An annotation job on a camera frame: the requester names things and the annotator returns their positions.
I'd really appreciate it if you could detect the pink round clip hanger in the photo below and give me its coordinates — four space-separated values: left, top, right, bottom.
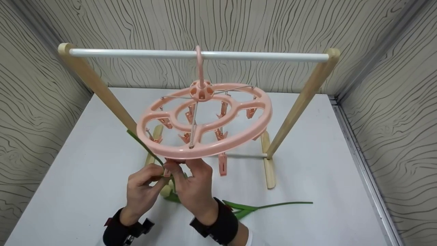
137 45 273 177

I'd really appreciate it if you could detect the person's left hand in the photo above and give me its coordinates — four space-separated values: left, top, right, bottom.
119 164 169 226

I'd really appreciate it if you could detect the black wrist band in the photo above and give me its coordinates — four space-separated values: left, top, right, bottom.
102 207 155 246
189 197 239 246

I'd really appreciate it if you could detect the green artificial flower stem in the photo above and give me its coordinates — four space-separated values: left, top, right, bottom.
222 200 313 220
127 129 188 204

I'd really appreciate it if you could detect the person's right forearm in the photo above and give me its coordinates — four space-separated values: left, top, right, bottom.
227 221 253 246

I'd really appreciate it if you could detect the person's right hand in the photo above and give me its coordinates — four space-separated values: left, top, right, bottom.
164 159 220 227

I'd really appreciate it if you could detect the wooden rack with white bar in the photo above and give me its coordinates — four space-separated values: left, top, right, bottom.
57 43 341 190

